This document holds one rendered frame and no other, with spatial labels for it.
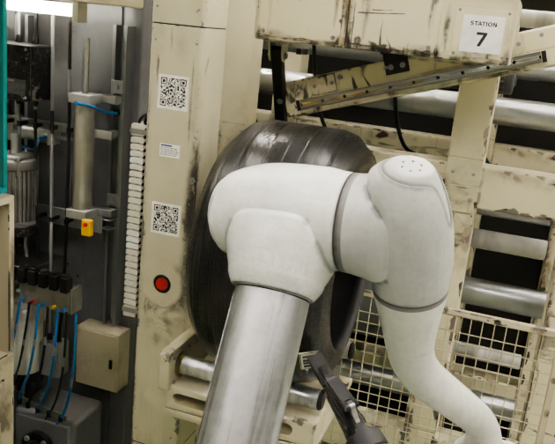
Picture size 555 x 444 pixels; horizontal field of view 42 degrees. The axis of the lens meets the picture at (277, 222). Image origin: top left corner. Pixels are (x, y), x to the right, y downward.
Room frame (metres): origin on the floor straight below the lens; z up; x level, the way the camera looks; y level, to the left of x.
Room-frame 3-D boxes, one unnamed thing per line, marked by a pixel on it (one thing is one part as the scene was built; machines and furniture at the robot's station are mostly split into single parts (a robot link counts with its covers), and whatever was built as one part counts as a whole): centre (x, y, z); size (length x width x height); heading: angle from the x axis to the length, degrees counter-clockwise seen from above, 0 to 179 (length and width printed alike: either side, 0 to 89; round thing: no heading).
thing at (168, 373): (1.65, 0.16, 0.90); 0.40 x 0.03 x 0.10; 162
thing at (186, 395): (1.46, 0.03, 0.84); 0.36 x 0.09 x 0.06; 72
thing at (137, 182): (1.65, 0.33, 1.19); 0.05 x 0.04 x 0.48; 162
